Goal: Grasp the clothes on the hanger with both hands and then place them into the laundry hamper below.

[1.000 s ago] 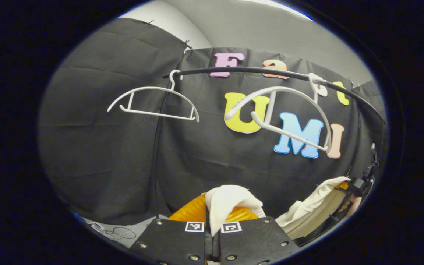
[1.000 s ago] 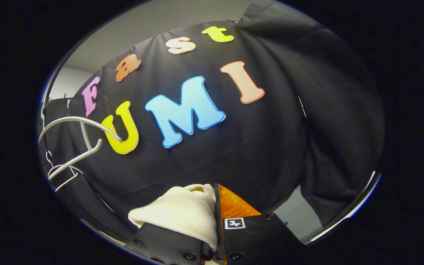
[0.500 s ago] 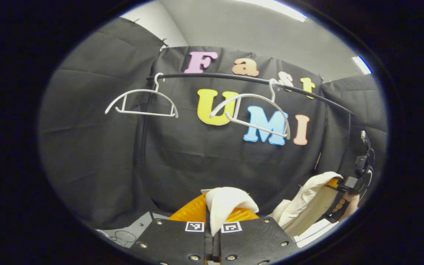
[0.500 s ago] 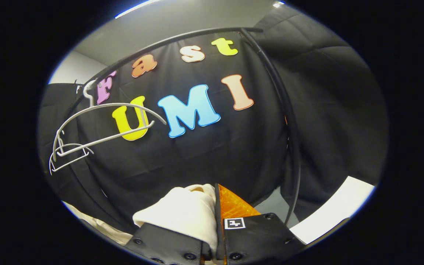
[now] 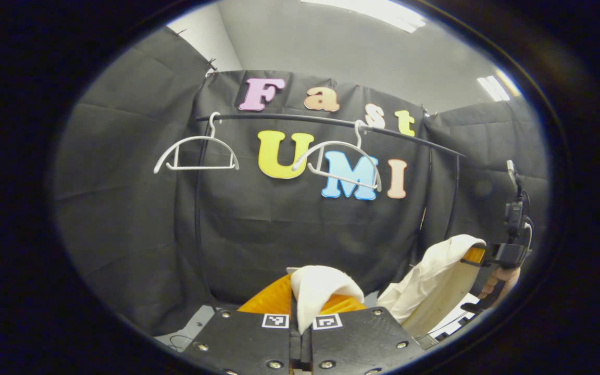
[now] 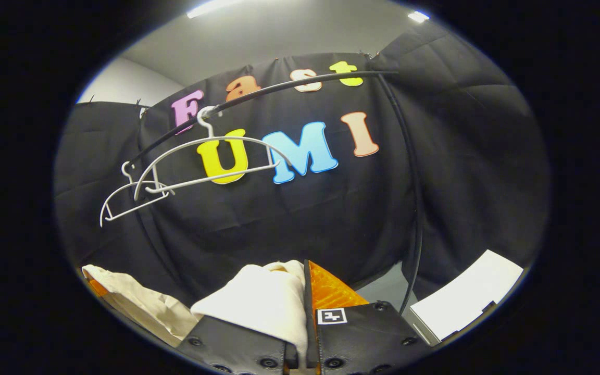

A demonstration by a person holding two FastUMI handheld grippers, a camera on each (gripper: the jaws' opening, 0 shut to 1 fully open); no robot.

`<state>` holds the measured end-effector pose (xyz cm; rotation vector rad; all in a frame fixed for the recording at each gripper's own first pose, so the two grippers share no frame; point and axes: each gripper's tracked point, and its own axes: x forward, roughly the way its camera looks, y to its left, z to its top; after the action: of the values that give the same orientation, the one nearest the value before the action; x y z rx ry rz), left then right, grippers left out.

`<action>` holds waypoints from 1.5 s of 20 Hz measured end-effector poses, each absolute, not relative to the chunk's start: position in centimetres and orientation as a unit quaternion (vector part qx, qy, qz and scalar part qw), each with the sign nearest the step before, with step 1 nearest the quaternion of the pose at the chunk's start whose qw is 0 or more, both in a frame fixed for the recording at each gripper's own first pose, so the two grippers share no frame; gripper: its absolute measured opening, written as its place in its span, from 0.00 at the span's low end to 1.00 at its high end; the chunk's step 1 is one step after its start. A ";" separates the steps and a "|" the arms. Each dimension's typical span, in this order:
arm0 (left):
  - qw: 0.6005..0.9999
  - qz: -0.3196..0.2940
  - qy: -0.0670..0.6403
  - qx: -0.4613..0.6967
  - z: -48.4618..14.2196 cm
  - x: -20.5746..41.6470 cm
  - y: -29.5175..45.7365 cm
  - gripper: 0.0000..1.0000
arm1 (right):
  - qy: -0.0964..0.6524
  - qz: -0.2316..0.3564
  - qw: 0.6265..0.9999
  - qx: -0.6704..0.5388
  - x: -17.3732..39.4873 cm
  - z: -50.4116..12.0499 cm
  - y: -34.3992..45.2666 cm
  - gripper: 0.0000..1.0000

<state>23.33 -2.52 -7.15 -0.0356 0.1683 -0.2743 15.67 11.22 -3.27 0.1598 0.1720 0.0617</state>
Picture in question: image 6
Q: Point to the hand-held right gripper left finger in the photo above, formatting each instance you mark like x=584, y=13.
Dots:
x=237, y=349

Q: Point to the black backdrop cloth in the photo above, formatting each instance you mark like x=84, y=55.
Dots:
x=461, y=156

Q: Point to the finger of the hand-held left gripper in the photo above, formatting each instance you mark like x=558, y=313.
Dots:
x=97, y=287

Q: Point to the white plastic hanger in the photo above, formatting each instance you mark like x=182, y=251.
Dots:
x=211, y=178
x=133, y=208

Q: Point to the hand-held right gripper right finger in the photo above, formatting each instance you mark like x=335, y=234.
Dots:
x=310, y=312

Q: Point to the cream long-sleeved shirt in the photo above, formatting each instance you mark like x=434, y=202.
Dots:
x=258, y=302

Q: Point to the black metal clothes rack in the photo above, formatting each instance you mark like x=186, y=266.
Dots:
x=417, y=219

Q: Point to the white ribbed box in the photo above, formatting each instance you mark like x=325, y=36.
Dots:
x=461, y=297

